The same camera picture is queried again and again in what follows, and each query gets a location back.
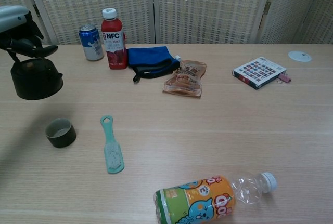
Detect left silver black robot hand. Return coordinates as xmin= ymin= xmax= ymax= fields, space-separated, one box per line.
xmin=0 ymin=5 xmax=59 ymax=61

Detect black teapot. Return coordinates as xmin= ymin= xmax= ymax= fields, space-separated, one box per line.
xmin=6 ymin=49 xmax=64 ymax=101

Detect blue drink can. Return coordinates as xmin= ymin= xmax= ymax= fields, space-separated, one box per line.
xmin=79 ymin=24 xmax=105 ymax=61

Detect red NFC juice bottle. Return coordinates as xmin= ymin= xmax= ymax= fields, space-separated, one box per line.
xmin=100 ymin=8 xmax=128 ymax=70

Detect small dark green cup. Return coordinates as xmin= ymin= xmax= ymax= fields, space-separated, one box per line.
xmin=44 ymin=118 xmax=78 ymax=149

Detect blue folded cloth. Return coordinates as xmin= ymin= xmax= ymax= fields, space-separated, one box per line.
xmin=126 ymin=46 xmax=181 ymax=69

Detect black cloth with loop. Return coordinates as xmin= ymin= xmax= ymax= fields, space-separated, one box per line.
xmin=132 ymin=61 xmax=181 ymax=84

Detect teal plastic brush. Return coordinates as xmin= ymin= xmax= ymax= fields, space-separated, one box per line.
xmin=99 ymin=115 xmax=125 ymax=175

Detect brown snack pouch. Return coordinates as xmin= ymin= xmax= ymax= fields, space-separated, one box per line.
xmin=162 ymin=55 xmax=207 ymax=99

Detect woven folding screen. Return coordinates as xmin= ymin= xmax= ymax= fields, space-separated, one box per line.
xmin=0 ymin=0 xmax=333 ymax=45

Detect colourful printed box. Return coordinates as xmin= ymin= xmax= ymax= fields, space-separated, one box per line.
xmin=232 ymin=57 xmax=288 ymax=90

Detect orange label plastic bottle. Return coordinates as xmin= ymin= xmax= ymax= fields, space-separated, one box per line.
xmin=153 ymin=172 xmax=278 ymax=224

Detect pink binder clip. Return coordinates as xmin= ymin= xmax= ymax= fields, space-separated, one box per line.
xmin=276 ymin=73 xmax=292 ymax=84

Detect white round cable grommet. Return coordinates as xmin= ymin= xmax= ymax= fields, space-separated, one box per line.
xmin=287 ymin=50 xmax=312 ymax=62

